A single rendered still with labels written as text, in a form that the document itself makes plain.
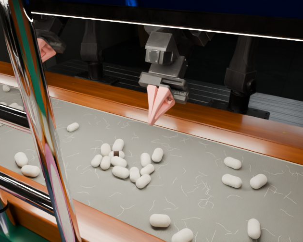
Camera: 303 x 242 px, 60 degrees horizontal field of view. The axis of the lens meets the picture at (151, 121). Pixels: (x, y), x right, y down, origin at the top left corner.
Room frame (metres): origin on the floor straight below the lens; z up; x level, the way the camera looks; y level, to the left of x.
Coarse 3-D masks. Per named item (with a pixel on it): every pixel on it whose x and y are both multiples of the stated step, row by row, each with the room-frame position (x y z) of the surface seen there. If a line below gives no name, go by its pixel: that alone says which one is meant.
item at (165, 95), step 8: (144, 80) 0.51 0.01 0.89; (152, 80) 0.51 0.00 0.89; (160, 80) 0.50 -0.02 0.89; (160, 88) 0.49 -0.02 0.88; (168, 88) 0.48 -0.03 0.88; (160, 96) 0.48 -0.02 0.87; (168, 96) 0.49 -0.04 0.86; (160, 104) 0.47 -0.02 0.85; (168, 104) 0.50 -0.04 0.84; (152, 112) 0.47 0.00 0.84; (160, 112) 0.49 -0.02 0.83; (152, 120) 0.46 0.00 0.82
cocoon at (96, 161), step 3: (96, 156) 0.43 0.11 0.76; (99, 156) 0.43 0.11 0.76; (93, 159) 0.42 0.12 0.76; (96, 159) 0.42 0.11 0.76; (99, 159) 0.42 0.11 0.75; (93, 162) 0.41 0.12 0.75; (96, 162) 0.41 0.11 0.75; (99, 162) 0.41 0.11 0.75; (93, 165) 0.41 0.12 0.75; (96, 165) 0.41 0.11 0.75
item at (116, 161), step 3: (111, 159) 0.42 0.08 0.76; (114, 159) 0.41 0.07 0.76; (117, 159) 0.41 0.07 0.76; (120, 159) 0.41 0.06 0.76; (123, 159) 0.41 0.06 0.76; (111, 162) 0.41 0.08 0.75; (114, 162) 0.41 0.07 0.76; (117, 162) 0.41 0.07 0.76; (120, 162) 0.41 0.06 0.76; (123, 162) 0.41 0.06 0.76; (126, 162) 0.41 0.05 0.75; (114, 165) 0.41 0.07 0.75; (117, 165) 0.40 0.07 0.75; (120, 165) 0.40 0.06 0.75; (123, 165) 0.40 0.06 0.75
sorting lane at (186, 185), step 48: (0, 96) 0.75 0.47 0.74; (0, 144) 0.49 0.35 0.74; (96, 144) 0.49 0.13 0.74; (144, 144) 0.49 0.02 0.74; (192, 144) 0.49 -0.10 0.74; (96, 192) 0.34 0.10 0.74; (144, 192) 0.34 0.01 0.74; (192, 192) 0.34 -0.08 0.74; (240, 192) 0.34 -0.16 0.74; (288, 192) 0.34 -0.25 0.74; (192, 240) 0.25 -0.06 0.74; (240, 240) 0.25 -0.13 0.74; (288, 240) 0.25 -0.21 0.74
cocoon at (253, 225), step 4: (252, 220) 0.27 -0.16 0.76; (256, 220) 0.27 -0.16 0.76; (248, 224) 0.27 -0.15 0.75; (252, 224) 0.26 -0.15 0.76; (256, 224) 0.26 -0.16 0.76; (248, 228) 0.26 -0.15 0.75; (252, 228) 0.25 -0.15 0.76; (256, 228) 0.25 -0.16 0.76; (248, 232) 0.25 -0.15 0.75; (252, 232) 0.25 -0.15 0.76; (256, 232) 0.25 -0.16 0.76; (260, 232) 0.25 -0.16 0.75; (252, 236) 0.25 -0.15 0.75; (256, 236) 0.24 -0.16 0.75
